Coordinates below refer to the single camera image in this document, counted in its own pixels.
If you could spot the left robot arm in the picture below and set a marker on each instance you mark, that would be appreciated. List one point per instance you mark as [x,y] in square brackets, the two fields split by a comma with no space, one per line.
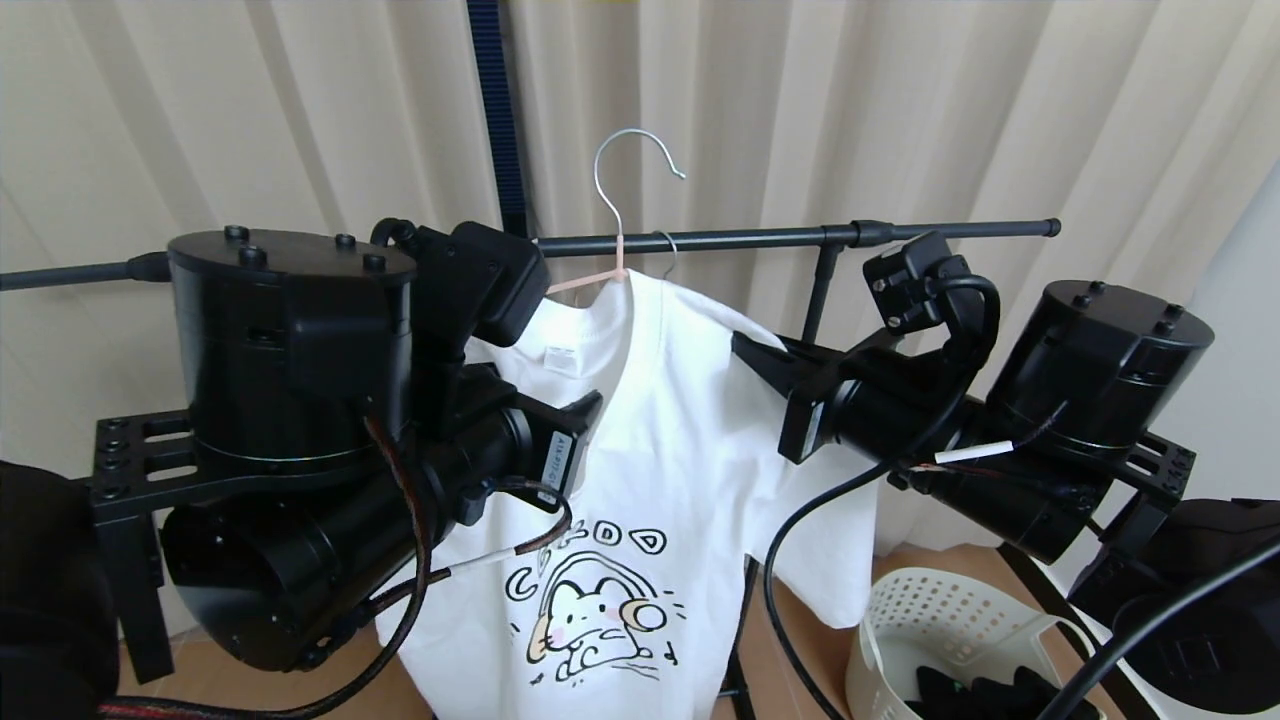
[290,350]

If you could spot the black garment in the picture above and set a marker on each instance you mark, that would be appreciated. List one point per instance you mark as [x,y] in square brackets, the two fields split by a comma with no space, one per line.
[1000,700]

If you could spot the black clothes rack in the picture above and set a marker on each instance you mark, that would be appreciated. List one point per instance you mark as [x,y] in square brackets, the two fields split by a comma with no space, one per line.
[760,238]

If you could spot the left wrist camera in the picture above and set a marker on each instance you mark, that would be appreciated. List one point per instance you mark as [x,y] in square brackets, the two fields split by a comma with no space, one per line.
[480,280]

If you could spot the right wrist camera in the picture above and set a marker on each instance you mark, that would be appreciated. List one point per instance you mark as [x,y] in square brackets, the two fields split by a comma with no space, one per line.
[915,285]

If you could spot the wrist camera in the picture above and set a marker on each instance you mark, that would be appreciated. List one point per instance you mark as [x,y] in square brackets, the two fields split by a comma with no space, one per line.
[915,285]
[480,280]

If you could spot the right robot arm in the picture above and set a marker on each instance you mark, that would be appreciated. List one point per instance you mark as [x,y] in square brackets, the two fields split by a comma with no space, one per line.
[1100,370]

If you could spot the white laundry basket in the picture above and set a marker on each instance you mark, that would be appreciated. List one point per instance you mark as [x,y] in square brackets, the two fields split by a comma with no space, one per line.
[940,610]

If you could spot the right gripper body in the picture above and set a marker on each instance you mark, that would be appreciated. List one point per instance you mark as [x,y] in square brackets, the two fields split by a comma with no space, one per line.
[900,400]

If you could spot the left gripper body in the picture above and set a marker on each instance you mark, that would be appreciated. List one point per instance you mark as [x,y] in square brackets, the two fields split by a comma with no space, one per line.
[510,450]

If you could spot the pink clothes hanger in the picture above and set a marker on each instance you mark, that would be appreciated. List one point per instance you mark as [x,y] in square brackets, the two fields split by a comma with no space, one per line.
[675,250]
[621,262]

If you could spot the white printed shirt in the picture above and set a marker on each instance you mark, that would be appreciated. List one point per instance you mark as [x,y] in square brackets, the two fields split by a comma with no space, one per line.
[680,430]

